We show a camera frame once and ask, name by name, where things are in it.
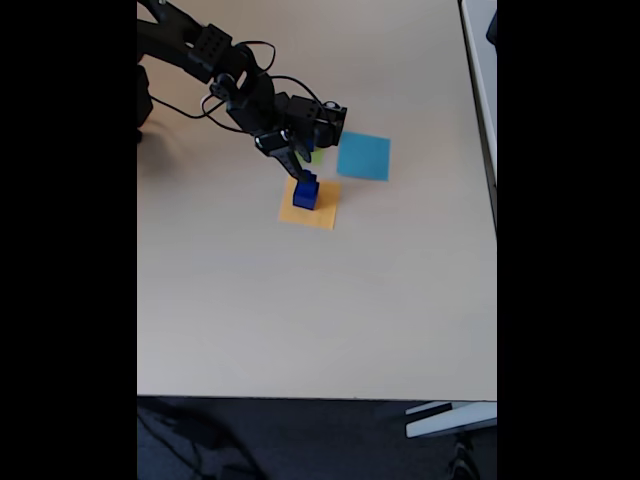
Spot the light blue paper square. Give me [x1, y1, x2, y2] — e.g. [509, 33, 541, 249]
[335, 130, 392, 183]

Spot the orange paper square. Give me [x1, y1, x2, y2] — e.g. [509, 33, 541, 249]
[277, 178, 342, 231]

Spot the white table foot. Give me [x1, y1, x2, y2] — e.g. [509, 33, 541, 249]
[403, 400, 498, 440]

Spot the black chair base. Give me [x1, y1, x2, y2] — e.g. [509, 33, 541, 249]
[447, 432, 484, 480]

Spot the white adjacent table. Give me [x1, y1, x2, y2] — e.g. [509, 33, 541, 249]
[458, 0, 498, 231]

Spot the medium blue cube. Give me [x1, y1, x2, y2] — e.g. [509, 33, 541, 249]
[292, 183, 321, 211]

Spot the black floor cable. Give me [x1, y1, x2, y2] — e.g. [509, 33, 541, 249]
[137, 402, 261, 480]

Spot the black camera box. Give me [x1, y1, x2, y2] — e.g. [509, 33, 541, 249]
[287, 93, 349, 150]

